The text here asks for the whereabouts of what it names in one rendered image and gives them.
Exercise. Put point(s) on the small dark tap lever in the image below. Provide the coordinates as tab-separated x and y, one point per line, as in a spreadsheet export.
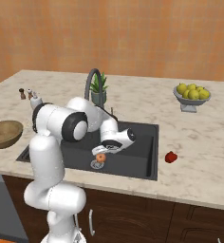
112	111

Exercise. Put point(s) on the dark brown pepper shaker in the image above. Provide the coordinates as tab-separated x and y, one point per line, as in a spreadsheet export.
22	94

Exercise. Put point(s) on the dark brown drawer front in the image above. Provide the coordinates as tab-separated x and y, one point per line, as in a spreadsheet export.
205	215
199	235

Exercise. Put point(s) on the yellow-green fruit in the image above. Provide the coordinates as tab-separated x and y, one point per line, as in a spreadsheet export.
191	86
186	94
181	88
194	94
204	94

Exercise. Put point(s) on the round metal sink drain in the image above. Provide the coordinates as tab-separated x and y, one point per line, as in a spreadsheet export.
95	164

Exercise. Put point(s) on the red pepper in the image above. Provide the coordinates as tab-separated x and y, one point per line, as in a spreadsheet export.
171	157

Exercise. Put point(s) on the brown and white salt shaker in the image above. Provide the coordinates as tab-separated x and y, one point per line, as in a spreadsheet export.
30	94

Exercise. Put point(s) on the grey curved tap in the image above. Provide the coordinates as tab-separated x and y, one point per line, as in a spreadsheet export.
88	82

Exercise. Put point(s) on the green plant in grey pot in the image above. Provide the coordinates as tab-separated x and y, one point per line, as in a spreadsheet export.
99	95

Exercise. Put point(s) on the dark brown cupboard door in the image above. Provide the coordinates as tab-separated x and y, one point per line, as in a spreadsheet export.
15	202
133	218

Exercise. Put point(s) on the dark grey sink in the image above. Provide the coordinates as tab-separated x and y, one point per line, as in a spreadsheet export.
134	161

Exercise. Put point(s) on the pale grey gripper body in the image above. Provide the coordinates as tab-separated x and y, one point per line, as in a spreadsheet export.
104	150

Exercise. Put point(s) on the brown wooden bowl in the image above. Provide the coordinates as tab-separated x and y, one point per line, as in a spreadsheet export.
3	134

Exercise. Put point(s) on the grey dishwasher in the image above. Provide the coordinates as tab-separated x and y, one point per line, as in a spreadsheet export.
4	209

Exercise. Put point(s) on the small orange onion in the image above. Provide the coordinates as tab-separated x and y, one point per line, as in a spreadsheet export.
100	158

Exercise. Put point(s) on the grey footed fruit bowl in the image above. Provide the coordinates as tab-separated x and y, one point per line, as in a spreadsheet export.
190	103

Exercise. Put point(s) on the white soap dispenser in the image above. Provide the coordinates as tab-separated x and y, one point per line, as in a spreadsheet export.
35	102

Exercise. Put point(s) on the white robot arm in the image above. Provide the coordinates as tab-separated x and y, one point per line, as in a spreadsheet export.
47	158

